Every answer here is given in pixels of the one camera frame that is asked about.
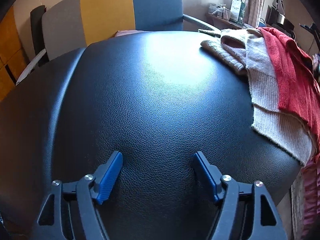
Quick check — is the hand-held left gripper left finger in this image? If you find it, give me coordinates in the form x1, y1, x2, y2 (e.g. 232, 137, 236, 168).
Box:
30, 151, 123, 240

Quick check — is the grey sofa armrest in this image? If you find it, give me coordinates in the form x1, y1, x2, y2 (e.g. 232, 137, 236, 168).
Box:
16, 48, 47, 85
182, 14, 221, 32

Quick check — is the pink printed cushion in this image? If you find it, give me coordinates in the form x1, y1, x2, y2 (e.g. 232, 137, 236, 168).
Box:
114, 29, 146, 38

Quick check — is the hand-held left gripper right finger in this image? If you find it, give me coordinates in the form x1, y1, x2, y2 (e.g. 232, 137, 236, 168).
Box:
192, 151, 287, 240

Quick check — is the wooden cabinet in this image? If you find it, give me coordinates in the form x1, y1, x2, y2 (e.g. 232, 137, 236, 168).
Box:
0, 12, 34, 101

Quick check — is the cream ribbed sweater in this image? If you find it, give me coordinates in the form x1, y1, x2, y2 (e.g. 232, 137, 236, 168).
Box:
244, 29, 317, 166

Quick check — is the green and white box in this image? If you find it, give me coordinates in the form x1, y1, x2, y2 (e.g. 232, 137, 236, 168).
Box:
229, 0, 247, 25

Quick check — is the red knit sweater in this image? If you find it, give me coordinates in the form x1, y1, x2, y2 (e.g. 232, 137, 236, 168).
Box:
257, 27, 320, 155

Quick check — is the wooden shelf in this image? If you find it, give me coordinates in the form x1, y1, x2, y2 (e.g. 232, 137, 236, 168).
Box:
206, 12, 252, 30

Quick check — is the beige curtain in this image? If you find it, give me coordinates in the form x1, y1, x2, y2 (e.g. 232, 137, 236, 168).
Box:
246, 0, 270, 28

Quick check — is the grey yellow blue sofa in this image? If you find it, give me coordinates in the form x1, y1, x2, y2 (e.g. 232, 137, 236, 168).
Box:
41, 0, 184, 60

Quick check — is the pink ruffled cloth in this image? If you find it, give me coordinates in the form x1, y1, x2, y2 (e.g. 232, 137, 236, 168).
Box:
301, 159, 320, 240

